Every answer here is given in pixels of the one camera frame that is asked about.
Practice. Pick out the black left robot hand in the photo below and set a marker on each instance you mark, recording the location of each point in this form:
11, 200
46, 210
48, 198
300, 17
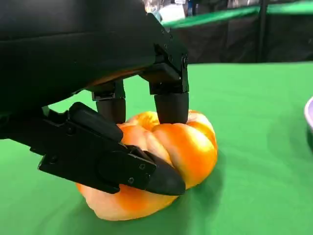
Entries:
73, 49

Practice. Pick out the orange white toy bread roll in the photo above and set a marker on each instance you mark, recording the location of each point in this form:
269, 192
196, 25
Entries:
193, 151

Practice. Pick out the black curtain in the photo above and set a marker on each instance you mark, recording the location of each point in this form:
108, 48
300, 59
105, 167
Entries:
220, 44

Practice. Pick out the green cloth strip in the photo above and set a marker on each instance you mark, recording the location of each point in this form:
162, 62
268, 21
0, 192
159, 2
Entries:
220, 16

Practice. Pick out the black pole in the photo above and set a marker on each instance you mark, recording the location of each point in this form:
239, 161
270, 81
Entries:
261, 31

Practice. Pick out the green table cloth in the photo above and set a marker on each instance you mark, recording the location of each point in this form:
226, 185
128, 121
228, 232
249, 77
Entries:
256, 171

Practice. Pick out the lilac plate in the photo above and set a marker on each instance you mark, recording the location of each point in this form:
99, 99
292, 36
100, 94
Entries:
309, 115

